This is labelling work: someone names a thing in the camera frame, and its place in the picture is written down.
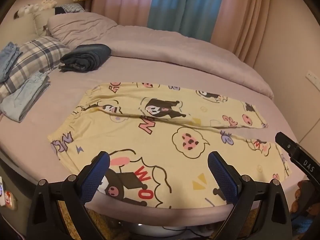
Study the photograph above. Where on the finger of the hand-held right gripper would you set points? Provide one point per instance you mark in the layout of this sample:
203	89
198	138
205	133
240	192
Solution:
285	142

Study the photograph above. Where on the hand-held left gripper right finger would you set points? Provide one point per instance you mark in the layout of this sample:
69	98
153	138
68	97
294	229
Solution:
222	173

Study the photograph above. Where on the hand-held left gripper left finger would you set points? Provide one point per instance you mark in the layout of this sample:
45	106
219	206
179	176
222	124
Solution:
96	173

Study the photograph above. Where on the yellow cartoon print pants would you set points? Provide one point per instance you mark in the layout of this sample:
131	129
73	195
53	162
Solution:
165	140

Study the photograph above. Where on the folded dark pants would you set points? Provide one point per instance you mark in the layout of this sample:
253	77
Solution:
86	57

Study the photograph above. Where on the brown plush toy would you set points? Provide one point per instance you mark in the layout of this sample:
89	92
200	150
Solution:
306	197

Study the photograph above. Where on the yellow shaggy rug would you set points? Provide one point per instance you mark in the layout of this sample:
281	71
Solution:
105	223

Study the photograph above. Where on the white round stool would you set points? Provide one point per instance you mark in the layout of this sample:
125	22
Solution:
162	231

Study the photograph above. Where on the red and white sticker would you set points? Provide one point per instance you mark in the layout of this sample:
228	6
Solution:
10	199

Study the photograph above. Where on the bed with pink sheet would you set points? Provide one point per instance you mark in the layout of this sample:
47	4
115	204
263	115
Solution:
75	82

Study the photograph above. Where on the folded light blue jeans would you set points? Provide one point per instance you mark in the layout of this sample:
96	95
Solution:
23	97
8	60

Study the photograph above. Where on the pink duvet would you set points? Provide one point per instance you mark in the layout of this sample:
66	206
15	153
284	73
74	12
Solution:
190	52

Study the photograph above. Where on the plaid pillow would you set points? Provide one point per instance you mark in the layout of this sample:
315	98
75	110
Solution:
35	57

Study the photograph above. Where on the pink pillow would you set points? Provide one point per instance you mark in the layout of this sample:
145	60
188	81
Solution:
80	28

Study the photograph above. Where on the printed cream cushion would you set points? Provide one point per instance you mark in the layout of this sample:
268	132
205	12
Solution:
42	21

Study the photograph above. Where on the blue checked cloth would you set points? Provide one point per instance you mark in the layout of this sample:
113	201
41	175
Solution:
71	8

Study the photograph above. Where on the pink and blue curtain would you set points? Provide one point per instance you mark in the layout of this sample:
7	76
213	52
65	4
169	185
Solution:
175	5

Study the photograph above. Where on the cream plush bear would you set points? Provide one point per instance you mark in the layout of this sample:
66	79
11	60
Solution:
48	3

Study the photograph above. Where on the white plush dog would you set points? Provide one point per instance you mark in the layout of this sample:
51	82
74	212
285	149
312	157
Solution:
25	10

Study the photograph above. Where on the white wall socket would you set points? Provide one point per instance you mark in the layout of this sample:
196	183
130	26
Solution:
313	80

